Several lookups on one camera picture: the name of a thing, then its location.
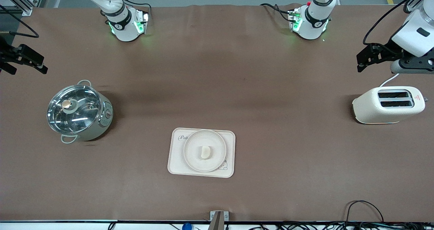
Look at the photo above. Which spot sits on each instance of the white steamed bun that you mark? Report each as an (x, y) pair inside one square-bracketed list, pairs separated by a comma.
[(204, 152)]

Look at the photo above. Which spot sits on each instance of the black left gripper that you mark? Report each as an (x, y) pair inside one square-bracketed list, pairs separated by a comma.
[(388, 51)]

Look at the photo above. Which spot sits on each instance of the brown table cover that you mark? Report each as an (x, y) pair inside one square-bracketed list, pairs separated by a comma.
[(217, 70)]

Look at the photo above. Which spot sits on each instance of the grey metal camera bracket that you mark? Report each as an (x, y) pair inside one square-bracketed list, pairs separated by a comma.
[(218, 220)]

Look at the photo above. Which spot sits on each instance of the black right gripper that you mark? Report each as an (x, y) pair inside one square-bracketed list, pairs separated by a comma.
[(6, 55)]

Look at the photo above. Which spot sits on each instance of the glass pot lid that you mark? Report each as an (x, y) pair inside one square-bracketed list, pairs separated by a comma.
[(73, 108)]

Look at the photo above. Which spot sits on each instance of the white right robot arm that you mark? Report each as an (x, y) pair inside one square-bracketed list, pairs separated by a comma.
[(123, 30)]

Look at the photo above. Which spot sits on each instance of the cream rabbit print tray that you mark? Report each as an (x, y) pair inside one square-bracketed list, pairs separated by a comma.
[(176, 162)]

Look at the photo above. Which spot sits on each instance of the cream round plate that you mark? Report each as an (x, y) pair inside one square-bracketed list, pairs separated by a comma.
[(217, 145)]

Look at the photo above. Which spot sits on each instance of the aluminium frame profile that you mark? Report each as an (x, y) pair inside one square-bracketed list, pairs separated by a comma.
[(20, 3), (410, 7)]

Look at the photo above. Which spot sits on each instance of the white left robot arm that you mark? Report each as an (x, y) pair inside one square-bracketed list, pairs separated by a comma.
[(313, 26)]

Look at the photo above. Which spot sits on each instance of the blue round cap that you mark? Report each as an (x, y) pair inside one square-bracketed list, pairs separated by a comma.
[(186, 227)]

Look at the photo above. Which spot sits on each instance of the grey electric cooking pot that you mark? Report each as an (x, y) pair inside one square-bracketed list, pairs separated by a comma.
[(101, 121)]

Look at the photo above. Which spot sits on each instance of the cream two-slot toaster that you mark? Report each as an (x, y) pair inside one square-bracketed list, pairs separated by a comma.
[(376, 111)]

